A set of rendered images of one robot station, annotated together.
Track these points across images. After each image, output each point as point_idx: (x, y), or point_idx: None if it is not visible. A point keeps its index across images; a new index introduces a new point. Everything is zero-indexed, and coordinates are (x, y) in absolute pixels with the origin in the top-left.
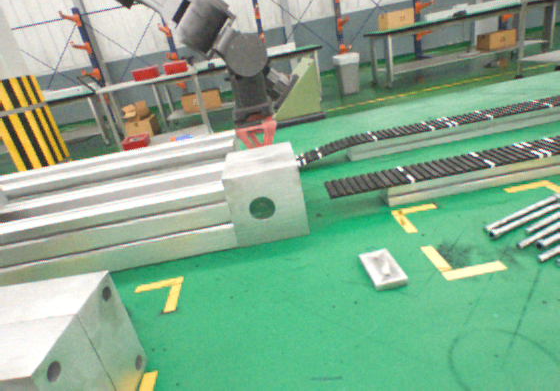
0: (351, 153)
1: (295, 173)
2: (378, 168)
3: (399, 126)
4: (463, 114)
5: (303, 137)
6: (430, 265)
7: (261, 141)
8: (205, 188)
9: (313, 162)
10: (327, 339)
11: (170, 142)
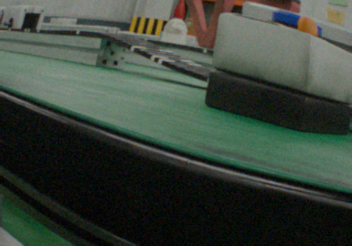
0: (119, 56)
1: None
2: (142, 69)
3: (54, 30)
4: (16, 28)
5: (3, 62)
6: None
7: (18, 71)
8: None
9: (141, 75)
10: None
11: (351, 30)
